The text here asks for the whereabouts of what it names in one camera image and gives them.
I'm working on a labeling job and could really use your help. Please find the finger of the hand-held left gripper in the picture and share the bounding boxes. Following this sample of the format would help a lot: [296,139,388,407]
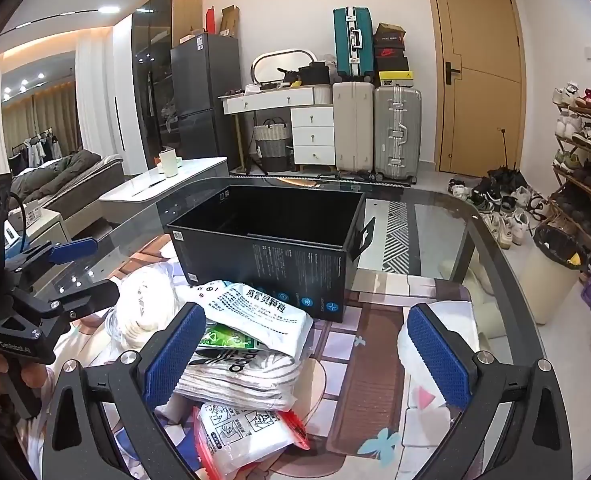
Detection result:
[5,237,98,291]
[38,278,121,323]

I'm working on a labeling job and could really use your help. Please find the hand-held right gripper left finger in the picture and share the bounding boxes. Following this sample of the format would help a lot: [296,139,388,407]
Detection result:
[40,302,208,480]

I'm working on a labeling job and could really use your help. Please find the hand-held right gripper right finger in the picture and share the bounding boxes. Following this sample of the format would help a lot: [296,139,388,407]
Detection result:
[408,302,576,480]

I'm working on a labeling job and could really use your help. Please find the white cable coil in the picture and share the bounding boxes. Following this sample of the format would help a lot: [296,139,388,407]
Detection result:
[108,262,186,351]

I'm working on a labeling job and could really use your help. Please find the white cloth roll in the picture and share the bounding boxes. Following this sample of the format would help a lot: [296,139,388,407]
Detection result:
[112,317,158,348]

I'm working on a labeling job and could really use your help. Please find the green white sachet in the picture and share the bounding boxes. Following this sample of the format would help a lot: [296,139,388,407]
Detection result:
[198,327,261,353]

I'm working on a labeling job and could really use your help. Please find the white medicine packet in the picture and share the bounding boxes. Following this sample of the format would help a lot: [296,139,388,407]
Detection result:
[190,282,313,356]

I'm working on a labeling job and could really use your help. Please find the red zip plastic bag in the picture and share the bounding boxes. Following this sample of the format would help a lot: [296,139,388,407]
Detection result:
[192,400,311,480]

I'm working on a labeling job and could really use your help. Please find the black cardboard box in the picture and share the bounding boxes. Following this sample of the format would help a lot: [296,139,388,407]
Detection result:
[165,185,376,323]

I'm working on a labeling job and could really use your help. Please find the cream rounded object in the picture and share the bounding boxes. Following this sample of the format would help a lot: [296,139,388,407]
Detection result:
[468,255,506,341]

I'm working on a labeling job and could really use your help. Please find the printed cartoon table mat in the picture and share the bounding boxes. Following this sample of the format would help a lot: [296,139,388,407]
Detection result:
[25,240,526,480]

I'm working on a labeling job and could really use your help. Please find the white side table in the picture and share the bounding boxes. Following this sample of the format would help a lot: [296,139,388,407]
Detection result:
[98,156,228,226]

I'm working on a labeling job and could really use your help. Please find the cream cup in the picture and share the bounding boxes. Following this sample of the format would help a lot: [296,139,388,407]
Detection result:
[159,147,180,178]

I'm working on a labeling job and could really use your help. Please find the zigzag patterned doormat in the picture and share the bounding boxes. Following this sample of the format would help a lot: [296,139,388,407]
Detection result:
[365,200,416,276]

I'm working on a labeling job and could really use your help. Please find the beige trash bin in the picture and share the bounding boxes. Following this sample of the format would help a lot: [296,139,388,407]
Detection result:
[518,225,589,326]

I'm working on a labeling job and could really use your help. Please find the white curtain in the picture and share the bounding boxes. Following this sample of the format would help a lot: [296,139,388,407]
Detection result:
[75,25,121,156]

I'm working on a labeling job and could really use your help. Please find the pile of shoes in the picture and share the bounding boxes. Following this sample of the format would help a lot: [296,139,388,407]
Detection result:
[448,167,549,248]

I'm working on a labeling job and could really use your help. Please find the black umbrella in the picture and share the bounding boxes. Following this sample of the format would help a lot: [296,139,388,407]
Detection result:
[488,127,529,196]

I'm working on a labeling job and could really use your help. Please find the dark grey fridge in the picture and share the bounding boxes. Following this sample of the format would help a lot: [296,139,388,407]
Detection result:
[170,33,241,171]

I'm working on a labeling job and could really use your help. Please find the dark glass wardrobe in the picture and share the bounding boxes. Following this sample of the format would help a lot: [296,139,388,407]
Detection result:
[131,0,202,171]

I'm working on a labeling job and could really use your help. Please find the woven basket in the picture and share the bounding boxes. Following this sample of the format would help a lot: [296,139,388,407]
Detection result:
[254,117,292,172]

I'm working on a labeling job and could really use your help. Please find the silver suitcase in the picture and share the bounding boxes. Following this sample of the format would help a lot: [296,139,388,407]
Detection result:
[374,85,423,181]

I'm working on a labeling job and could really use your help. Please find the wooden shoe rack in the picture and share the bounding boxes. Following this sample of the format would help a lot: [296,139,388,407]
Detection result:
[550,82,591,281]

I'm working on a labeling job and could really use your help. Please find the beige suitcase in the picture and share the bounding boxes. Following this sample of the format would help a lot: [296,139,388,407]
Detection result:
[332,81,376,172]

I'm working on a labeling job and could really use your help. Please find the tan wooden door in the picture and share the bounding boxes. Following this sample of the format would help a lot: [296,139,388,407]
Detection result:
[423,0,521,178]

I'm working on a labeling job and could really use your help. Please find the white dresser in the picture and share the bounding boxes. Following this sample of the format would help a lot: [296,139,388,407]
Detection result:
[218,85,336,171]

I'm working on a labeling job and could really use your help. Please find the oval white mirror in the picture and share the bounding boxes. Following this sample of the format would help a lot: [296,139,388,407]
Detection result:
[252,49,319,86]

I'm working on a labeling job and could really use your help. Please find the flat cardboard piece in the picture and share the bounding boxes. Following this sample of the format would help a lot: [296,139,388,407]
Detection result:
[220,6,240,38]

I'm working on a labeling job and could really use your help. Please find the black yellow shoe box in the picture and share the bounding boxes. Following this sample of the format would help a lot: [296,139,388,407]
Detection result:
[378,70,416,87]

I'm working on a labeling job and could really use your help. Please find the black bag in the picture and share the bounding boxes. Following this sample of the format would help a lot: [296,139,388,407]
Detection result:
[298,62,332,86]

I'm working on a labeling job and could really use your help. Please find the black shoe box red logo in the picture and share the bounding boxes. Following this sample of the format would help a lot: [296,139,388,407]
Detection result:
[374,39,409,72]

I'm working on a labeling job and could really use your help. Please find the teal suitcase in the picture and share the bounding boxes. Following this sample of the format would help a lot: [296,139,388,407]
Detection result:
[333,7,376,81]

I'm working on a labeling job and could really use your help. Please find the brown shoe box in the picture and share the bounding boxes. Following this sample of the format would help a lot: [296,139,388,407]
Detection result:
[374,22,407,41]

